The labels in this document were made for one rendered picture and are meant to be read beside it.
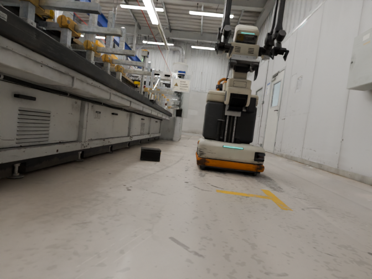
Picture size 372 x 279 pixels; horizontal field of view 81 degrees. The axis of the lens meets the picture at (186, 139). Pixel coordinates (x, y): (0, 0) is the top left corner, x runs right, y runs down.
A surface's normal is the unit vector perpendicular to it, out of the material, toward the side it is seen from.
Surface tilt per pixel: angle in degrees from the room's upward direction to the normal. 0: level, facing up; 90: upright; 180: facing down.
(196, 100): 90
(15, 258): 0
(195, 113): 90
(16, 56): 90
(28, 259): 0
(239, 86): 98
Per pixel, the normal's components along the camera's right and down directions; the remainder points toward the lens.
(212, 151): -0.03, 0.05
